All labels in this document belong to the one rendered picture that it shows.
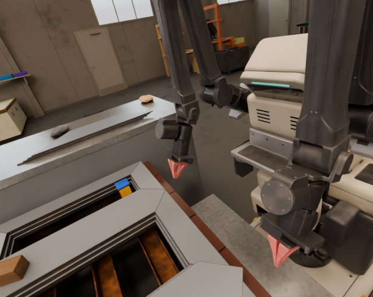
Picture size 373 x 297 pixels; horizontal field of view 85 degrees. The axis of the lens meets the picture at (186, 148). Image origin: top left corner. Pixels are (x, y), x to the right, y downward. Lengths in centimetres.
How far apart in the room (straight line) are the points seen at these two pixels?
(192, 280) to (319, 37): 60
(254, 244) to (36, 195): 102
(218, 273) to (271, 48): 63
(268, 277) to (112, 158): 90
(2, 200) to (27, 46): 740
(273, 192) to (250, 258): 55
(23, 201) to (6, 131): 530
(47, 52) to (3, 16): 122
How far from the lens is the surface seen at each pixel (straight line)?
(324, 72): 35
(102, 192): 112
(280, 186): 36
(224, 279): 65
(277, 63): 62
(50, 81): 843
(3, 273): 94
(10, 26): 849
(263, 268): 88
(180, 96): 66
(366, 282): 144
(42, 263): 94
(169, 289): 67
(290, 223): 45
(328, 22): 34
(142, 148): 122
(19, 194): 125
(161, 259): 95
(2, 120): 646
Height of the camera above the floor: 145
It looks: 29 degrees down
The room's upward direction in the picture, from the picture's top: 13 degrees counter-clockwise
